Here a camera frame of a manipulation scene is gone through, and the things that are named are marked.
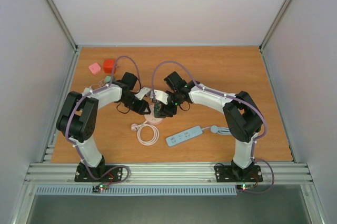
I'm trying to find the dark green patterned cube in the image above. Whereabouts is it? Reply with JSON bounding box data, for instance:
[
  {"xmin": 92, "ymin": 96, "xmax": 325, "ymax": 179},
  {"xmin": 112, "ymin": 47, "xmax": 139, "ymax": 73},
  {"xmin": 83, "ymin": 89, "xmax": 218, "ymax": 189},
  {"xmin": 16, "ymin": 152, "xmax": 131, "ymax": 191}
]
[{"xmin": 153, "ymin": 103, "xmax": 165, "ymax": 118}]

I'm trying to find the pink round socket hub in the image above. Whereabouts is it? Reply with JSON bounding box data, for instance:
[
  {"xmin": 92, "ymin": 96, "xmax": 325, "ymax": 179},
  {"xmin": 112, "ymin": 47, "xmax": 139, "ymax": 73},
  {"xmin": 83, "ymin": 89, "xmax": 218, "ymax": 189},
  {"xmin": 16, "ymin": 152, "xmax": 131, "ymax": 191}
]
[{"xmin": 144, "ymin": 105, "xmax": 164, "ymax": 125}]

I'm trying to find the green small plug charger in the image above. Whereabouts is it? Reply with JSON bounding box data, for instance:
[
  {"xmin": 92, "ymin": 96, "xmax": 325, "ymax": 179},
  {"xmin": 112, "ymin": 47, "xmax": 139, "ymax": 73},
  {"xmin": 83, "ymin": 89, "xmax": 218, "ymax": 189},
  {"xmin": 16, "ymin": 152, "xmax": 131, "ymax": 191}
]
[{"xmin": 105, "ymin": 76, "xmax": 114, "ymax": 84}]

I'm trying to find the light blue power strip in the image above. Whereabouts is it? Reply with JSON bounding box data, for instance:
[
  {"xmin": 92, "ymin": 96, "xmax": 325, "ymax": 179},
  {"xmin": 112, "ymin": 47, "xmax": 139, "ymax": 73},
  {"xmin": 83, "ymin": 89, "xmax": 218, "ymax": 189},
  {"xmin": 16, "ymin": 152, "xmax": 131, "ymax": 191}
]
[{"xmin": 166, "ymin": 126, "xmax": 203, "ymax": 147}]

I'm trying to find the red cube plug adapter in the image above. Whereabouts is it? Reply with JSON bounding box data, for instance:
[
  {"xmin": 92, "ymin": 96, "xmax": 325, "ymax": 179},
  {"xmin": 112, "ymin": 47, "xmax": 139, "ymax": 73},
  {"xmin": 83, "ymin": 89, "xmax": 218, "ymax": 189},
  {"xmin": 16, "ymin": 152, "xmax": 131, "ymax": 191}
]
[{"xmin": 103, "ymin": 58, "xmax": 117, "ymax": 74}]

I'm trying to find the pink cube plug adapter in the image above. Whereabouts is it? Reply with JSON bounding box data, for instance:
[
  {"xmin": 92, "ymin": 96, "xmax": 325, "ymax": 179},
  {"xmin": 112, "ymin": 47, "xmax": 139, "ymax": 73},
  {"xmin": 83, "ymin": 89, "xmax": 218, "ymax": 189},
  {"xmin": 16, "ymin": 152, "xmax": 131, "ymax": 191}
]
[{"xmin": 88, "ymin": 63, "xmax": 102, "ymax": 75}]

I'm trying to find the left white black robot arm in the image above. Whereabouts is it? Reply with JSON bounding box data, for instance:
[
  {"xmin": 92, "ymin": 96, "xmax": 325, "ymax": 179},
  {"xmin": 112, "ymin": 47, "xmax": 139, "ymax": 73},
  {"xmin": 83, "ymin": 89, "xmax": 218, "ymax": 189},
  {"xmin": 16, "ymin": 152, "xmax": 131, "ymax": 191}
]
[{"xmin": 56, "ymin": 73, "xmax": 151, "ymax": 181}]

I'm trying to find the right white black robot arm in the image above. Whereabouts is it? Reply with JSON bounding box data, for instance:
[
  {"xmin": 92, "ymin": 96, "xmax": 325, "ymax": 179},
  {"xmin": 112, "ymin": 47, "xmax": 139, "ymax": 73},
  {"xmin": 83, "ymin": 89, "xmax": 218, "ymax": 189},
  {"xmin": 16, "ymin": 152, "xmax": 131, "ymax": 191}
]
[{"xmin": 155, "ymin": 72, "xmax": 265, "ymax": 181}]

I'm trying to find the left small circuit board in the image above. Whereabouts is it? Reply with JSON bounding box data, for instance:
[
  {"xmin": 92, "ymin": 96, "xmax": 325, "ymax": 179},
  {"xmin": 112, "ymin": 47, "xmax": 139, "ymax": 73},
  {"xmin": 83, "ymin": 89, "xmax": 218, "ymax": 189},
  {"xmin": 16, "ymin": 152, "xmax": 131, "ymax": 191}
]
[{"xmin": 92, "ymin": 184, "xmax": 109, "ymax": 193}]

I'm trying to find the small circuit board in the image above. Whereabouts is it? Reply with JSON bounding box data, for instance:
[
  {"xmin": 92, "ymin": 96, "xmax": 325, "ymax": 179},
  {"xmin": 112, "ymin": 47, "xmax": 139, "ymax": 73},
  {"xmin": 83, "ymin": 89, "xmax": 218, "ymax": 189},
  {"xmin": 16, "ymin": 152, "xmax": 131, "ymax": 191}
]
[
  {"xmin": 236, "ymin": 184, "xmax": 256, "ymax": 191},
  {"xmin": 92, "ymin": 184, "xmax": 109, "ymax": 193}
]

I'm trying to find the right small circuit board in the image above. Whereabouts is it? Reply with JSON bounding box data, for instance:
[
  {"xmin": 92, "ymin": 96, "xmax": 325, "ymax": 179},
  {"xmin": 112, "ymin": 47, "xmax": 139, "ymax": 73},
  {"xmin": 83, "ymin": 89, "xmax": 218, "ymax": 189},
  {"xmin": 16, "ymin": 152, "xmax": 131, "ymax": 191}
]
[{"xmin": 236, "ymin": 184, "xmax": 256, "ymax": 191}]

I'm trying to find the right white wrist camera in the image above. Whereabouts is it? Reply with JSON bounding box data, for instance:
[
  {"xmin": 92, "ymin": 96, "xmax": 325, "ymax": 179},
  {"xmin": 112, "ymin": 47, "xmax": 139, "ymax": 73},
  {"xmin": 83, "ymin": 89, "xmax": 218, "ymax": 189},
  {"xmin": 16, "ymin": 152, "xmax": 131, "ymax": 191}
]
[{"xmin": 150, "ymin": 89, "xmax": 169, "ymax": 105}]

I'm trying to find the light blue coiled power cord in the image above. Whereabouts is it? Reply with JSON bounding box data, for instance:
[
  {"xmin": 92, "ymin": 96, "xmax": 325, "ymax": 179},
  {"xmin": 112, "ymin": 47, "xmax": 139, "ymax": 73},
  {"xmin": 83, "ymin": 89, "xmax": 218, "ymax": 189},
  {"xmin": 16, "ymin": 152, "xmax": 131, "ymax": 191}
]
[{"xmin": 202, "ymin": 125, "xmax": 236, "ymax": 137}]

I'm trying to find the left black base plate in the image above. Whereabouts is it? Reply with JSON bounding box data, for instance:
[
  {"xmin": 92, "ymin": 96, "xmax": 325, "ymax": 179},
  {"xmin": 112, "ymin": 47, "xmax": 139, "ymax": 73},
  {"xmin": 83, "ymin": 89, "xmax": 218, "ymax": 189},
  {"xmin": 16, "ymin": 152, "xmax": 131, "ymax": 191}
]
[{"xmin": 74, "ymin": 163, "xmax": 123, "ymax": 183}]

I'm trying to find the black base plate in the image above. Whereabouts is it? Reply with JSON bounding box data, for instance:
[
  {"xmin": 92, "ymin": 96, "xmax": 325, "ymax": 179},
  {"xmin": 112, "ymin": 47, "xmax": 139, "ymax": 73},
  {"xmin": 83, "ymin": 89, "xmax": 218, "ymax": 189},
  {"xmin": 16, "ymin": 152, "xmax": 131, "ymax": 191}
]
[
  {"xmin": 74, "ymin": 163, "xmax": 123, "ymax": 183},
  {"xmin": 213, "ymin": 162, "xmax": 263, "ymax": 182}
]

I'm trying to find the blue slotted cable duct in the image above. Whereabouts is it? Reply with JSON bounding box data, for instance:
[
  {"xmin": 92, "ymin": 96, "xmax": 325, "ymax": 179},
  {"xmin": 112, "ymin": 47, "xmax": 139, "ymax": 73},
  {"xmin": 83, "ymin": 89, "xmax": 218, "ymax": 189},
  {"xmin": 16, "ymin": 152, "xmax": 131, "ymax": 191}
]
[{"xmin": 36, "ymin": 185, "xmax": 237, "ymax": 197}]

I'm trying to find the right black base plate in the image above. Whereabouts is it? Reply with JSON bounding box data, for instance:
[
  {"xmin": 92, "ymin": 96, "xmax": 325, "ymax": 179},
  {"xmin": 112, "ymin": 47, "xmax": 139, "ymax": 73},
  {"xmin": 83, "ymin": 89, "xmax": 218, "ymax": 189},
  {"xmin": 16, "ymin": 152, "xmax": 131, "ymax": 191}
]
[{"xmin": 213, "ymin": 162, "xmax": 263, "ymax": 182}]

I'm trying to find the aluminium front rail frame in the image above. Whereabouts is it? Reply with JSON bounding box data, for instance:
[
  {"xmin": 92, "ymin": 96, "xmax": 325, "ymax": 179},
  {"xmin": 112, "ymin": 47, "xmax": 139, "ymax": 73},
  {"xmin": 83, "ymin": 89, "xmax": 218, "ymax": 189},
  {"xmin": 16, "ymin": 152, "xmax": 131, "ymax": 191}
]
[{"xmin": 24, "ymin": 161, "xmax": 313, "ymax": 185}]

